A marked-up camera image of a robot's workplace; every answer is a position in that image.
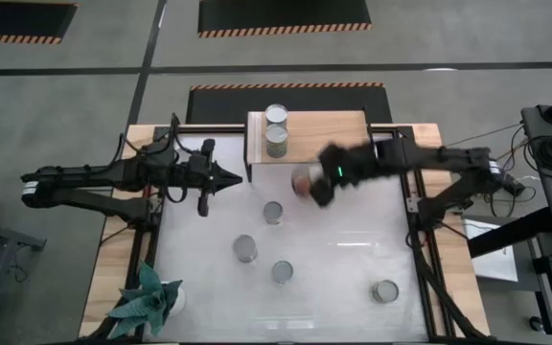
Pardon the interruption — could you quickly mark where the yellow-green and blue can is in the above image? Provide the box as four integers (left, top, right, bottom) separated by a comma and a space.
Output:
264, 103, 289, 127

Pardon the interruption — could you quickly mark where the wooden shelf with black frame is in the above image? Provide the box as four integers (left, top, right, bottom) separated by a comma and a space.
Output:
242, 103, 379, 183

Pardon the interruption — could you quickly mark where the artificial green plant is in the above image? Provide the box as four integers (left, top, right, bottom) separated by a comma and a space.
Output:
106, 261, 184, 339

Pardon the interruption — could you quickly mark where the black hazard-striped floor mat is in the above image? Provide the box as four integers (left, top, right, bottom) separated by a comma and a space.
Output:
196, 0, 374, 39
0, 0, 80, 46
185, 81, 394, 126

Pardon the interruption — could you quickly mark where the white plant pot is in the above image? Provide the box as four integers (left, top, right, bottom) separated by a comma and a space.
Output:
163, 281, 188, 318

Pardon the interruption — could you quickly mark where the black aluminium table frame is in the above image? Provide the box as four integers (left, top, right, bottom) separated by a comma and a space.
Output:
98, 122, 491, 344

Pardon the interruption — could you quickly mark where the white paper sheet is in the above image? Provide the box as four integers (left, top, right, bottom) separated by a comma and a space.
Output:
461, 216, 519, 284

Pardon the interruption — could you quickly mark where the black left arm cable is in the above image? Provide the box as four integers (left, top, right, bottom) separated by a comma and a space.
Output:
111, 112, 184, 159

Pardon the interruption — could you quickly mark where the orange pineapple can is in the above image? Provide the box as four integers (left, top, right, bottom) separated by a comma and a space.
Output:
290, 162, 324, 198

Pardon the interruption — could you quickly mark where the blue cherries can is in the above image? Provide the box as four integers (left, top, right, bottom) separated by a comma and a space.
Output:
264, 125, 289, 160

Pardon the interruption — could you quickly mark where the tall blue peas can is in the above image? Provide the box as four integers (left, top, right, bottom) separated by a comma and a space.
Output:
231, 234, 259, 265

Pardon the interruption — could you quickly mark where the grey-lidded tin can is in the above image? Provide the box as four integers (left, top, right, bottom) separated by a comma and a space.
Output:
372, 279, 401, 305
262, 200, 285, 226

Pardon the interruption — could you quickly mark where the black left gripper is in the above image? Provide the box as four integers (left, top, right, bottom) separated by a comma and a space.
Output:
179, 138, 244, 218

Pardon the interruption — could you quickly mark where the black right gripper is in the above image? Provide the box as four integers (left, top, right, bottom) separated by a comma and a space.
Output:
310, 141, 383, 209

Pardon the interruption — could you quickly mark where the black diagonal stand beam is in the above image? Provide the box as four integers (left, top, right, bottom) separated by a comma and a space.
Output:
467, 205, 552, 259

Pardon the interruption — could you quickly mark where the short green peas can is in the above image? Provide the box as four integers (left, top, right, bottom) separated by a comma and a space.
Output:
270, 260, 295, 286

